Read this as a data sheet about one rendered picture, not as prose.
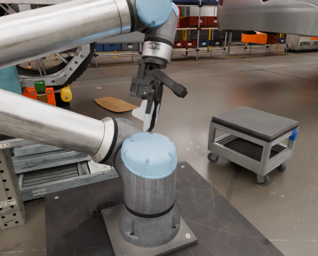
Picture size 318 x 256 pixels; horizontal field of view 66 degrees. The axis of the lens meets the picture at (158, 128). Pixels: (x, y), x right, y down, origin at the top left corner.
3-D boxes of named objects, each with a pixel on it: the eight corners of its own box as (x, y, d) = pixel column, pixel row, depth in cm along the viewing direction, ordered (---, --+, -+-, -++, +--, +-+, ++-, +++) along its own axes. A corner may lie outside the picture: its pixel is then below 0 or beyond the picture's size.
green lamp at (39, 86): (46, 89, 106) (44, 80, 104) (45, 91, 102) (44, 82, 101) (35, 90, 104) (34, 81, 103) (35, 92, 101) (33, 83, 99)
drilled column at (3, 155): (26, 211, 126) (5, 136, 109) (24, 224, 117) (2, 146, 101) (3, 216, 122) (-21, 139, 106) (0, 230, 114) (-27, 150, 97)
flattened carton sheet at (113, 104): (114, 97, 313) (114, 95, 312) (140, 108, 275) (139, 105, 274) (93, 102, 296) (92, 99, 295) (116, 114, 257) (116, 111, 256)
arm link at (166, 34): (142, 2, 75) (169, 14, 80) (135, 43, 75) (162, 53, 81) (159, -8, 67) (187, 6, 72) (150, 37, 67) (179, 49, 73)
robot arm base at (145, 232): (188, 241, 70) (190, 214, 66) (120, 253, 66) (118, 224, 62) (171, 198, 87) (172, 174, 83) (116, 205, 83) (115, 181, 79)
